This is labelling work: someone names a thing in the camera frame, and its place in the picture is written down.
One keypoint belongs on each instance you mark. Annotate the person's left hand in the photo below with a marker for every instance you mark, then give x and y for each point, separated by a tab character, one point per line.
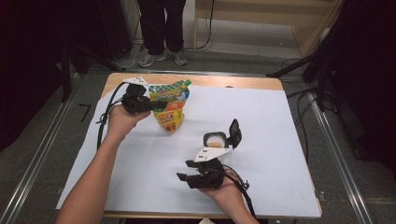
121	123

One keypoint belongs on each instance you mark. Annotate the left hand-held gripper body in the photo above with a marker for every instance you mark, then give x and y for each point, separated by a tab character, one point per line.
135	101

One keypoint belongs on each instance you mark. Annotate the white paper sheet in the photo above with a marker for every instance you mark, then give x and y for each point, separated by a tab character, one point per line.
264	140

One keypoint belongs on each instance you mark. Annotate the small grey floor bracket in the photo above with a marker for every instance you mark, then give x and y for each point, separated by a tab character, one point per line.
322	197

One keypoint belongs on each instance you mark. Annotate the light wooden frame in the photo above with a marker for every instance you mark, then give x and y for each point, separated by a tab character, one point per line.
249	12

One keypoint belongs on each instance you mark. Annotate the wooden table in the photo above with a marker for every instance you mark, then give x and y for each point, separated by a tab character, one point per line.
218	81

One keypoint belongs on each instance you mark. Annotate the black tripod stand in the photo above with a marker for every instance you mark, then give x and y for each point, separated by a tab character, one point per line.
289	67
66	81

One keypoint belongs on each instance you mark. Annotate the yellow refill pouch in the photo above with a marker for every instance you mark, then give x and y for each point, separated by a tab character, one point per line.
171	102

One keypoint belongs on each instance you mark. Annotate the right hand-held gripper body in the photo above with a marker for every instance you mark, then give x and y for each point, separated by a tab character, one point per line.
208	179

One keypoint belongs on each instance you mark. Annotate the black cabinet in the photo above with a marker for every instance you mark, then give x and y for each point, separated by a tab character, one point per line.
115	28

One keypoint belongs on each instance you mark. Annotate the dark curtain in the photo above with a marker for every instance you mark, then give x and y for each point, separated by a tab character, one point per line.
373	77
28	62

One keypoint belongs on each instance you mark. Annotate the metal floor rail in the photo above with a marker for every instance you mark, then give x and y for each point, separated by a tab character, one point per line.
42	149
338	155

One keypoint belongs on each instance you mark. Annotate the person's right hand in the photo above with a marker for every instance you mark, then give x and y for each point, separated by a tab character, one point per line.
229	193

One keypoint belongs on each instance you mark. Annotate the white crumpled object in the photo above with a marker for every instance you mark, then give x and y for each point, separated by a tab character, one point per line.
206	221

